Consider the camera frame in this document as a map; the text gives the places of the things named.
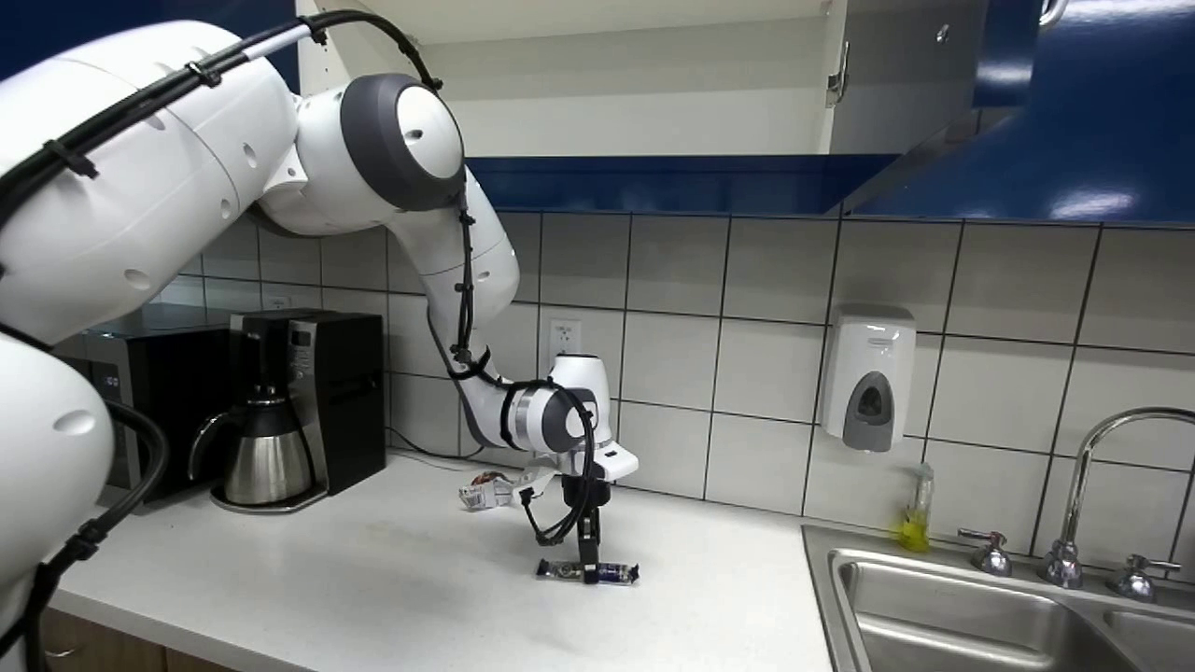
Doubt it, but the chrome gooseneck faucet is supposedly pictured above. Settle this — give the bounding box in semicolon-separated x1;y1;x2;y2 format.
1040;401;1195;593

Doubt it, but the steel coffee carafe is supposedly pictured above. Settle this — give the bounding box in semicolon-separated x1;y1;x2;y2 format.
183;386;322;510

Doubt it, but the blue cabinet door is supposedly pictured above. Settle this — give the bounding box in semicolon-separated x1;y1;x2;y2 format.
0;0;303;80
841;0;1047;217

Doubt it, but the yellow dish soap bottle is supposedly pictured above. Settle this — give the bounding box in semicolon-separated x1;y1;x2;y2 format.
888;460;941;554

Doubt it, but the wooden base cabinet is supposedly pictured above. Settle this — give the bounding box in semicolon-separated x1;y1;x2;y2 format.
33;604;241;672

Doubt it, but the chrome faucet handle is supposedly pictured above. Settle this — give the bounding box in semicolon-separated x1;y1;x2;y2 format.
956;527;1015;578
1116;552;1185;604

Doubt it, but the white wall outlet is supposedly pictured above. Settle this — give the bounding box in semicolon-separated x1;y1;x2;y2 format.
541;312;587;378

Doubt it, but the white wall soap dispenser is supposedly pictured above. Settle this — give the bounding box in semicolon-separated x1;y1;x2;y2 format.
816;307;922;456

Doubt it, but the dark blue granola bar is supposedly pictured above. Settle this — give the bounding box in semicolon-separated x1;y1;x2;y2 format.
535;552;647;593

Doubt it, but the stainless steel sink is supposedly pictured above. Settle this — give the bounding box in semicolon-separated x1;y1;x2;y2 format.
800;522;1195;672

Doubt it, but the small crumpled snack packet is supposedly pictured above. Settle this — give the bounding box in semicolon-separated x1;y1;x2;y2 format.
455;465;525;515

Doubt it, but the black steel microwave oven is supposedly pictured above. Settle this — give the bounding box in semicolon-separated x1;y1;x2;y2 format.
53;322;241;515

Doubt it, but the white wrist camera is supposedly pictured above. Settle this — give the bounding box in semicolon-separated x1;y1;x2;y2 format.
525;435;647;500

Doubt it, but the black coffee maker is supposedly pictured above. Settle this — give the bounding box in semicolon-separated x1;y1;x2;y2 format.
224;307;392;515

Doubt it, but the metal cabinet hinge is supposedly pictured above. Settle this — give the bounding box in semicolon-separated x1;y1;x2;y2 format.
826;42;857;113

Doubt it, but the closed blue wall cabinet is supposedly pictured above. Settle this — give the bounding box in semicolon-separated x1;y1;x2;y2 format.
854;0;1195;230

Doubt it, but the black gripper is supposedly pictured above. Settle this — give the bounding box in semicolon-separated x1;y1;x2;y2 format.
556;465;617;586

